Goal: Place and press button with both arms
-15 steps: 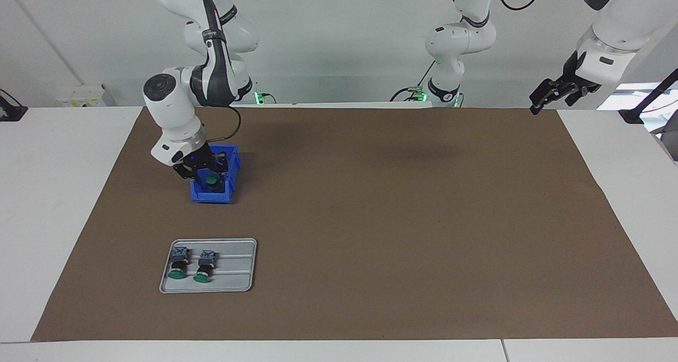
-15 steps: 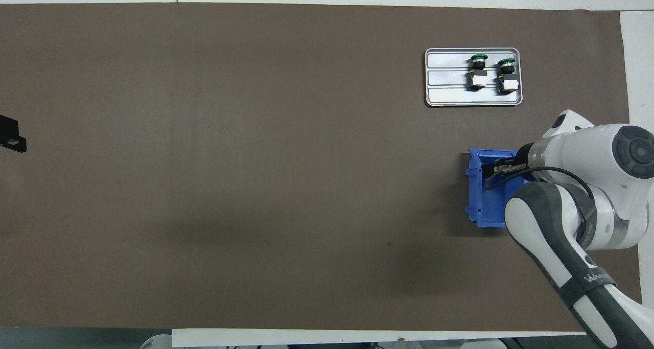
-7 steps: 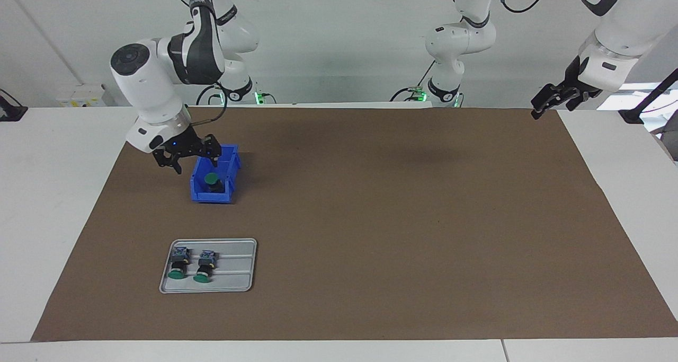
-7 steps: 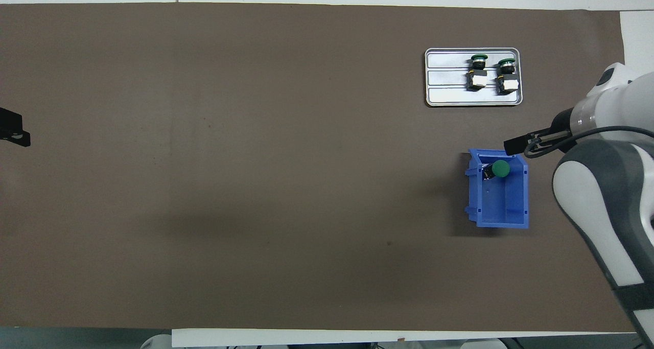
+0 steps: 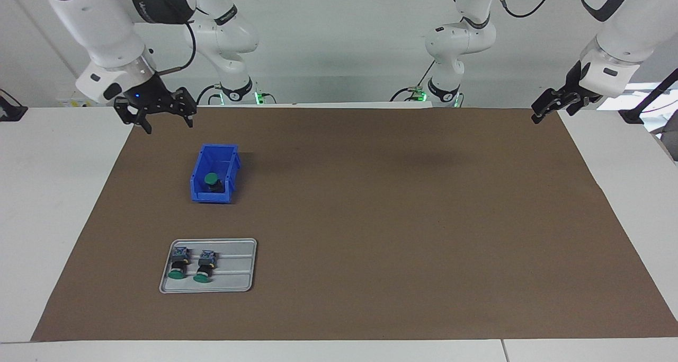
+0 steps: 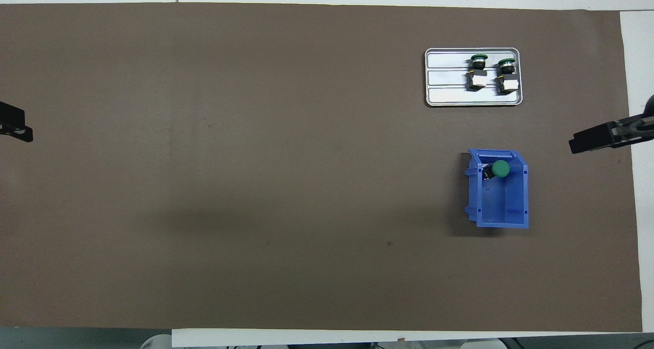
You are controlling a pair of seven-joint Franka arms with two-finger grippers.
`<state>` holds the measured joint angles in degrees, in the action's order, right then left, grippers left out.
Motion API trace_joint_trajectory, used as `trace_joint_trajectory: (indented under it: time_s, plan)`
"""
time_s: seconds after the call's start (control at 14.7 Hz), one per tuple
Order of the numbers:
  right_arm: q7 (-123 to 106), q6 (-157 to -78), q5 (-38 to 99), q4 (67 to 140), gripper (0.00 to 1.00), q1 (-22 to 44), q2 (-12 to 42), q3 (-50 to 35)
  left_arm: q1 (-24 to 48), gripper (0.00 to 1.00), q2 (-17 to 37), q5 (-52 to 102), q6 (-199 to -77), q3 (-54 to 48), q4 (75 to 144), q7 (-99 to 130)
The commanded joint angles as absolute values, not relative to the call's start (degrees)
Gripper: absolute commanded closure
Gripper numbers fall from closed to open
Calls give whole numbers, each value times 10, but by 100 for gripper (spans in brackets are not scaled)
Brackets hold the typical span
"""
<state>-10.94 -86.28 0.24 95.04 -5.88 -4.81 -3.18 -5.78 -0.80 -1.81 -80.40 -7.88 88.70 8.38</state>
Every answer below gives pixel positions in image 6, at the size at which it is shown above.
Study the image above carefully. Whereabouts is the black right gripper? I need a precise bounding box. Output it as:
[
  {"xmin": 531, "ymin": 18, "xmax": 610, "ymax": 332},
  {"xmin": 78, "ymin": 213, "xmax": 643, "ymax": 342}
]
[{"xmin": 569, "ymin": 95, "xmax": 654, "ymax": 154}]

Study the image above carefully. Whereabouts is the brown table mat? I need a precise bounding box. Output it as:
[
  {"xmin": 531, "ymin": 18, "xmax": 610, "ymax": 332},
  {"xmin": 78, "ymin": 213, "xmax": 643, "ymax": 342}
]
[{"xmin": 0, "ymin": 3, "xmax": 643, "ymax": 333}]

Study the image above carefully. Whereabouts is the green push button switch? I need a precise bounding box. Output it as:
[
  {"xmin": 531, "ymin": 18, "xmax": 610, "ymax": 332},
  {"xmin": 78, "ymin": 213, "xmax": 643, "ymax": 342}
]
[
  {"xmin": 495, "ymin": 58, "xmax": 521, "ymax": 95},
  {"xmin": 465, "ymin": 54, "xmax": 489, "ymax": 91},
  {"xmin": 480, "ymin": 159, "xmax": 511, "ymax": 181}
]

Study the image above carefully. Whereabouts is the blue plastic bin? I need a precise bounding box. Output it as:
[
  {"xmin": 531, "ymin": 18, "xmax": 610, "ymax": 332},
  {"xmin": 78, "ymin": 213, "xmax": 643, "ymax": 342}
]
[{"xmin": 464, "ymin": 149, "xmax": 530, "ymax": 230}]

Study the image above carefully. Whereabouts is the grey metal tray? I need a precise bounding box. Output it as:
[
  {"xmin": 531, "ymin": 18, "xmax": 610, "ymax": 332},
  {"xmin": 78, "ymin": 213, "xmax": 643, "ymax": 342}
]
[{"xmin": 424, "ymin": 48, "xmax": 524, "ymax": 108}]

